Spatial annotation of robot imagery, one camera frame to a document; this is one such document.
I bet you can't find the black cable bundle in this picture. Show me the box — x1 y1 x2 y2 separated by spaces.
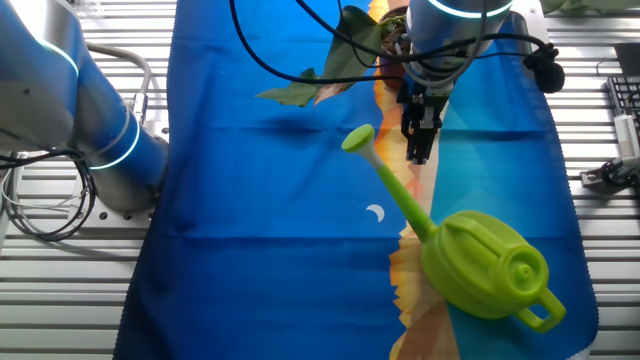
0 148 99 244

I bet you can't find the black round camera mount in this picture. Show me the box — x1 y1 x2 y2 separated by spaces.
522 42 567 95

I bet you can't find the green plastic watering can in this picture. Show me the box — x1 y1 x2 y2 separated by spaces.
341 123 568 335

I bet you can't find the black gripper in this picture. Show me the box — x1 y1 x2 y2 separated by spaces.
396 79 450 166

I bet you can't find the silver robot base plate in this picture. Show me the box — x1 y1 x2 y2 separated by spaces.
68 189 157 232

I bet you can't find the metal bracket with cable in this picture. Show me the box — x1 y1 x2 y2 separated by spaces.
579 155 640 195

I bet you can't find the black keyboard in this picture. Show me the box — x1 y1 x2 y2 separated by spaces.
605 75 640 127

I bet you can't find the green leafy plant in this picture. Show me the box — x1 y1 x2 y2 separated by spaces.
254 4 409 109

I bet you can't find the grey hose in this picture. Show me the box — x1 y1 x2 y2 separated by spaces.
85 42 154 126

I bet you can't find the dark monitor base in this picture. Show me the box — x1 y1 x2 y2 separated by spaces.
613 42 640 78

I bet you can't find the long black arm cable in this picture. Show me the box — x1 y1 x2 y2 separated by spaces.
293 0 551 64

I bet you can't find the brown plant pot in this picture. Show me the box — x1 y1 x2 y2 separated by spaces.
377 5 416 92

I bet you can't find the white ribbed device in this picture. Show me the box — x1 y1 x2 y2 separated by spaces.
613 113 640 159

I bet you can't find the blue mountain print cloth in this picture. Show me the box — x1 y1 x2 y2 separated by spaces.
112 0 600 360

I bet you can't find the thick black cable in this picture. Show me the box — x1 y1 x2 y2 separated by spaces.
228 0 407 86

